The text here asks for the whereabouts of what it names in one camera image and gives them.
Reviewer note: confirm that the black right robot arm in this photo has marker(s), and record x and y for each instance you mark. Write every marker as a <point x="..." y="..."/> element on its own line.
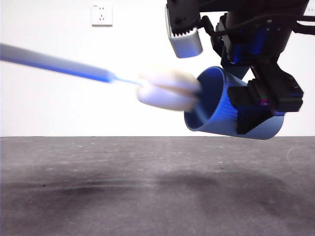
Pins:
<point x="256" y="6"/>

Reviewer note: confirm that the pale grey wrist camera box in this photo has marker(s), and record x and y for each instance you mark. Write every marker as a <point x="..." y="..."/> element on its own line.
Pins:
<point x="187" y="46"/>

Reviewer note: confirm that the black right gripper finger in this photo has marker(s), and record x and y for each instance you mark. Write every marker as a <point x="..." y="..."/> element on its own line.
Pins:
<point x="265" y="98"/>

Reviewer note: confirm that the blue ribbed plastic cup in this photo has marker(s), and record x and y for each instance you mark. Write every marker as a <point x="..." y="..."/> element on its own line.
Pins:
<point x="214" y="123"/>

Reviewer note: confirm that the white wall socket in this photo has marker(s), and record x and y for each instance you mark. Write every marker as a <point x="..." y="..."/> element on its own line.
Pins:
<point x="312" y="11"/>
<point x="102" y="14"/>

